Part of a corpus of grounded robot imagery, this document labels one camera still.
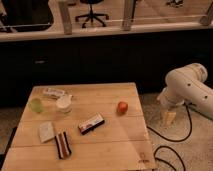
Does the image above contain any black floor cable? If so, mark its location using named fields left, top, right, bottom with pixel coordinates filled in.
left=146, top=103, right=194, bottom=171

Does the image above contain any brown striped chocolate bar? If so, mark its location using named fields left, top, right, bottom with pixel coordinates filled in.
left=55, top=132, right=72, bottom=159

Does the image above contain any black white red box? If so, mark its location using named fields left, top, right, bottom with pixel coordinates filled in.
left=78, top=114, right=105, bottom=135

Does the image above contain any green plastic cup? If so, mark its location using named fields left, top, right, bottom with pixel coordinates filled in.
left=28, top=98, right=43, bottom=113

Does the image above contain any wooden post middle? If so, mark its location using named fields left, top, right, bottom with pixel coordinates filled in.
left=122, top=0, right=134, bottom=31

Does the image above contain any wooden post left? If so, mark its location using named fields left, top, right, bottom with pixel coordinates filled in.
left=58, top=1, right=72, bottom=35

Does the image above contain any wooden post right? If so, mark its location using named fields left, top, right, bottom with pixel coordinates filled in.
left=200, top=2, right=213, bottom=26

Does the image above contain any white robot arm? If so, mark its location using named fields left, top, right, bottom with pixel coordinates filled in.
left=157, top=63, right=213, bottom=121

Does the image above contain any black office chair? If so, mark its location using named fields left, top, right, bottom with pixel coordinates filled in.
left=75, top=0, right=109, bottom=28

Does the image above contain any dark low cabinet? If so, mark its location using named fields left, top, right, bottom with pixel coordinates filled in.
left=0, top=29, right=213, bottom=107

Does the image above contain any wooden post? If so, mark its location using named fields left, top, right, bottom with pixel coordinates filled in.
left=200, top=2, right=213, bottom=26
left=122, top=0, right=134, bottom=31
left=58, top=1, right=72, bottom=35

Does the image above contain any red orange apple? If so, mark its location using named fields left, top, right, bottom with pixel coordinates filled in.
left=117, top=101, right=128, bottom=114

